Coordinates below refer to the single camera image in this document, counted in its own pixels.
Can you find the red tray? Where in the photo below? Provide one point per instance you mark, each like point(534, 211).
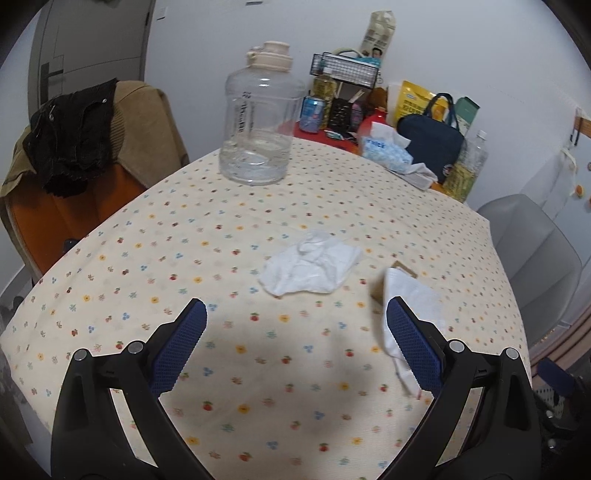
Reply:
point(305, 137)

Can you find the white tissue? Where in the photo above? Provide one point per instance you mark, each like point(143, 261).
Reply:
point(309, 265)
point(411, 295)
point(420, 175)

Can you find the white fridge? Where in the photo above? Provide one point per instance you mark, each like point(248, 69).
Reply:
point(554, 184)

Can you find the clear plastic bottle yellow liquid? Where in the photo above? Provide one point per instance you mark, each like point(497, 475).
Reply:
point(466, 175)

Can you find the floral tablecloth table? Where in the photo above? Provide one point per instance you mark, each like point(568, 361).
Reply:
point(231, 207)

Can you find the small brown cardboard piece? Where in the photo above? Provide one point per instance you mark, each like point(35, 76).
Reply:
point(405, 270)

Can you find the blue tissue pack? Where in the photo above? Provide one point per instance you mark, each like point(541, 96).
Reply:
point(385, 150)

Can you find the red bottle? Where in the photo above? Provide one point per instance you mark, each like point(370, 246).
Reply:
point(378, 117)

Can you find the black utensil holder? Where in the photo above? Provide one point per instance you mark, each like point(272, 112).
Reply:
point(340, 115)

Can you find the orange chair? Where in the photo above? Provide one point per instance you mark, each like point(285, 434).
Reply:
point(69, 217)

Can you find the green carton box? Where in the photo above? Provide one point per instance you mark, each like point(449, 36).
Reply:
point(468, 115)

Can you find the yellow packet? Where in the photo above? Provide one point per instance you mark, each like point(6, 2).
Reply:
point(413, 99)

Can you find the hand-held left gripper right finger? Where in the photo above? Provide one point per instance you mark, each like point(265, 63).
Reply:
point(413, 344)

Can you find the brown plush toy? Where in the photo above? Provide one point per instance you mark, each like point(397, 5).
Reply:
point(377, 97)

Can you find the large clear water jug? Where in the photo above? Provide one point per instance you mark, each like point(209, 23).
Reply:
point(258, 124)

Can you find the grey door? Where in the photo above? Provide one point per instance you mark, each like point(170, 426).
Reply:
point(92, 37)

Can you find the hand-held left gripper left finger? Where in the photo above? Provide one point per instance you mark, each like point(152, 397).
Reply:
point(184, 337)

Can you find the cooking oil bottle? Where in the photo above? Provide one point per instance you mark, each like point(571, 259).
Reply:
point(323, 90)

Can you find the pink curtain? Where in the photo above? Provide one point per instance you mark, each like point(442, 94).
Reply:
point(568, 339)

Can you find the cluster of orange fridge magnets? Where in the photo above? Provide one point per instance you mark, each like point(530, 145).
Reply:
point(577, 189)

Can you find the loose white tissue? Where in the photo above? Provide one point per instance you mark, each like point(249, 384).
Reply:
point(420, 175)

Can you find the navy blue handbag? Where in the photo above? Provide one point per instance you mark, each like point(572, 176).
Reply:
point(429, 143)

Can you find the black jeans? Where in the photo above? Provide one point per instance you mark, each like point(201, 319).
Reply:
point(74, 134)

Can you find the tan jacket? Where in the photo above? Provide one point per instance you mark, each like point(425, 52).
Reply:
point(143, 129)

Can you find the blue drink can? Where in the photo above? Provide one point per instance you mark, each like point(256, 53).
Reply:
point(313, 115)

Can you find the tall beige paper bag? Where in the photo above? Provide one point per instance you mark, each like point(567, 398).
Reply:
point(378, 37)

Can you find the grey upholstered chair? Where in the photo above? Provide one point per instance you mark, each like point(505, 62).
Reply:
point(526, 258)

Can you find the white paper roll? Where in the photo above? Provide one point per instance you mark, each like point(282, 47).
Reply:
point(392, 101)

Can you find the wooden wall hook rack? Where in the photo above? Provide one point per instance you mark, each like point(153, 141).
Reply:
point(581, 124)

